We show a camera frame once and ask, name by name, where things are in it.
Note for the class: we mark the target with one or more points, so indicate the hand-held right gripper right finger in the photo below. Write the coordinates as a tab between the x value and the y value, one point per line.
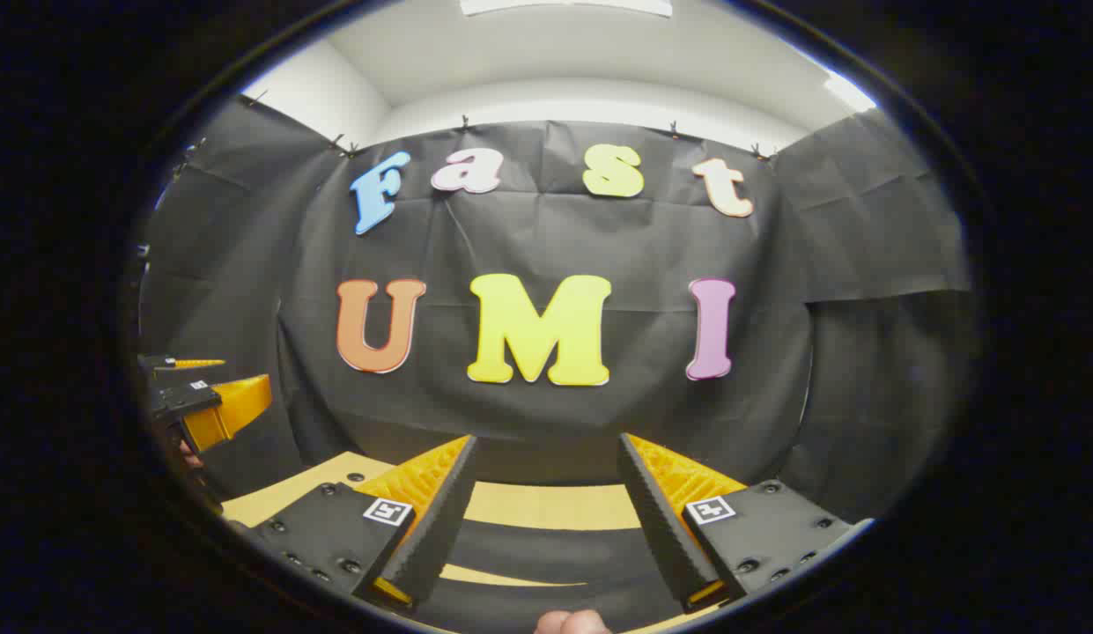
665	537

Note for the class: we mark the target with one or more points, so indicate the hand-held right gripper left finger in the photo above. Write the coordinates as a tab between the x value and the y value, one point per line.
432	537

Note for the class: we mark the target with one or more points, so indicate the white ceiling light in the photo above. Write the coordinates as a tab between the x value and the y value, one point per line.
564	7

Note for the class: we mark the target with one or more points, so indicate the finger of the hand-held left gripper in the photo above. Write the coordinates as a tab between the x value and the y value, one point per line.
180	401
155	363

